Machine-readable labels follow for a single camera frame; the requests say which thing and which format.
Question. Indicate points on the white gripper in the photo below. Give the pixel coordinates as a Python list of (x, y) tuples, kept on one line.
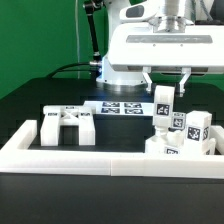
[(200, 47)]

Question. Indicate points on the white chair seat part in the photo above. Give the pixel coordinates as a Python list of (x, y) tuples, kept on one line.
[(176, 143)]

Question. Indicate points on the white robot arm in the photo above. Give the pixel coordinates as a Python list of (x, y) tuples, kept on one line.
[(173, 16)]

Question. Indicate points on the white chair back part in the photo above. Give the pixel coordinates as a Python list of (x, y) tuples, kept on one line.
[(76, 116)]

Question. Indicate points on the small tagged white cube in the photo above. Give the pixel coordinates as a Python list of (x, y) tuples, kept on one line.
[(178, 120)]

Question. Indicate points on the white sheet with tags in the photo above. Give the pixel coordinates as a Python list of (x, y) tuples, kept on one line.
[(121, 108)]

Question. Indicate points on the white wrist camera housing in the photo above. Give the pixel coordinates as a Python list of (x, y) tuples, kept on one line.
[(139, 12)]

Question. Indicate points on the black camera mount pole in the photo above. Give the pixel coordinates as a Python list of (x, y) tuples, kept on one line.
[(90, 8)]

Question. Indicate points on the white U-shaped border frame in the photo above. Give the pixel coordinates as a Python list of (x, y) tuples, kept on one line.
[(16, 156)]

